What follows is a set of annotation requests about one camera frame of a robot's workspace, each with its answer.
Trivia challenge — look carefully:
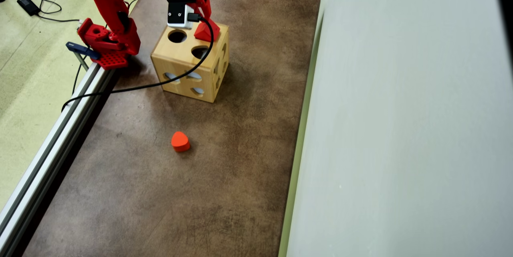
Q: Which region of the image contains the blue table clamp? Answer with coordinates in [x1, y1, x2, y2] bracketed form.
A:
[66, 42, 101, 69]

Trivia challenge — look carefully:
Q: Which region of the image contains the black power adapter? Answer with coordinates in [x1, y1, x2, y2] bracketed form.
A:
[17, 0, 41, 16]

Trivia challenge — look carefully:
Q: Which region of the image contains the black camera cable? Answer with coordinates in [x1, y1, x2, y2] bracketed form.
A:
[61, 12, 215, 112]

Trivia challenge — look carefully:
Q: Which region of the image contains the orange rounded triangle block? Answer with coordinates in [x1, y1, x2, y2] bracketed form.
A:
[171, 131, 191, 153]

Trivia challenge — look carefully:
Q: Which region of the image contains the wooden shape sorter box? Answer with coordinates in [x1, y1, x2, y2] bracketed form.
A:
[150, 12, 230, 103]

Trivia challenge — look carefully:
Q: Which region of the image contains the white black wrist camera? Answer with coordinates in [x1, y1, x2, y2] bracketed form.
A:
[167, 2, 195, 30]

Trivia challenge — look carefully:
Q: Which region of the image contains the red wooden cube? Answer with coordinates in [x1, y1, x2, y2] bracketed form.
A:
[194, 20, 221, 43]

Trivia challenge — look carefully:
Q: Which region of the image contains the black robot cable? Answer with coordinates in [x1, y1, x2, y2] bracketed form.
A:
[71, 64, 83, 96]

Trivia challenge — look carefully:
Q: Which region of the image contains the aluminium profile rail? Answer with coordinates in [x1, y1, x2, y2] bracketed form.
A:
[0, 63, 115, 257]

